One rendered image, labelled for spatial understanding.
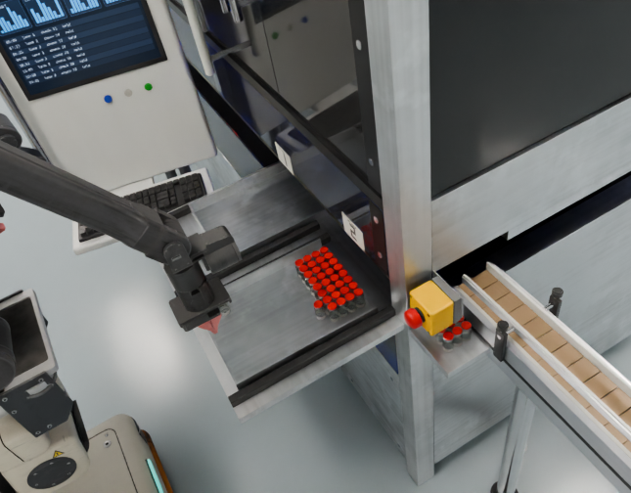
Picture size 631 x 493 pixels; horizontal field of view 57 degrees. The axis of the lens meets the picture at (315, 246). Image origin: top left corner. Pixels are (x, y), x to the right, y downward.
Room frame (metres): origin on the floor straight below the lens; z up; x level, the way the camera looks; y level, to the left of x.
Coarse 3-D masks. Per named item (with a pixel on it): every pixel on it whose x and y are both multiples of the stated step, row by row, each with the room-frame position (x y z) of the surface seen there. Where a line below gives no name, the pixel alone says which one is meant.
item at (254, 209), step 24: (264, 168) 1.33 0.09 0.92; (216, 192) 1.27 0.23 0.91; (240, 192) 1.29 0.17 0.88; (264, 192) 1.27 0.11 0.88; (288, 192) 1.24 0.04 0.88; (216, 216) 1.21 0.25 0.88; (240, 216) 1.19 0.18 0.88; (264, 216) 1.17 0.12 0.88; (288, 216) 1.14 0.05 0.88; (312, 216) 1.09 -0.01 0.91; (240, 240) 1.10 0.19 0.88; (264, 240) 1.04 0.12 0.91
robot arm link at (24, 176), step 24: (0, 144) 0.67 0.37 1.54; (0, 168) 0.65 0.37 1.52; (24, 168) 0.65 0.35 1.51; (48, 168) 0.67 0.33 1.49; (24, 192) 0.65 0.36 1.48; (48, 192) 0.65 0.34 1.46; (72, 192) 0.66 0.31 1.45; (96, 192) 0.68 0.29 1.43; (72, 216) 0.65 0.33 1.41; (96, 216) 0.66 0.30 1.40; (120, 216) 0.67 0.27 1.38; (144, 216) 0.68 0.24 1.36; (168, 216) 0.73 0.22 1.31; (120, 240) 0.66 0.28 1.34; (144, 240) 0.66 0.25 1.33; (168, 240) 0.67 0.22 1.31
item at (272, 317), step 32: (288, 256) 0.97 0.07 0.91; (256, 288) 0.92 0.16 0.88; (288, 288) 0.90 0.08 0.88; (224, 320) 0.84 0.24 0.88; (256, 320) 0.82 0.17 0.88; (288, 320) 0.80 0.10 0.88; (320, 320) 0.78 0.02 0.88; (352, 320) 0.74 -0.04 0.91; (224, 352) 0.75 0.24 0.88; (256, 352) 0.74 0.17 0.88; (288, 352) 0.72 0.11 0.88
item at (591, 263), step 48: (624, 192) 0.97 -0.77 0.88; (528, 240) 0.88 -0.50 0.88; (576, 240) 0.88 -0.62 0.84; (624, 240) 0.95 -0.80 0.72; (528, 288) 0.84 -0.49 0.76; (576, 288) 0.90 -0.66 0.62; (624, 288) 0.98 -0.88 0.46; (624, 336) 1.02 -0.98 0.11; (384, 384) 0.84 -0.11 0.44; (480, 384) 0.79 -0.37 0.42; (480, 432) 0.80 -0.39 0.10
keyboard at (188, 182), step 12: (180, 180) 1.48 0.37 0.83; (192, 180) 1.48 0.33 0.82; (144, 192) 1.46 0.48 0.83; (156, 192) 1.45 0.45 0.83; (168, 192) 1.45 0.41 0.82; (180, 192) 1.44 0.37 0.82; (192, 192) 1.41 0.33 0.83; (204, 192) 1.41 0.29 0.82; (144, 204) 1.41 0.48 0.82; (156, 204) 1.39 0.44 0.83; (168, 204) 1.37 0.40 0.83; (180, 204) 1.37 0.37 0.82; (84, 228) 1.35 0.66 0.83; (84, 240) 1.32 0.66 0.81
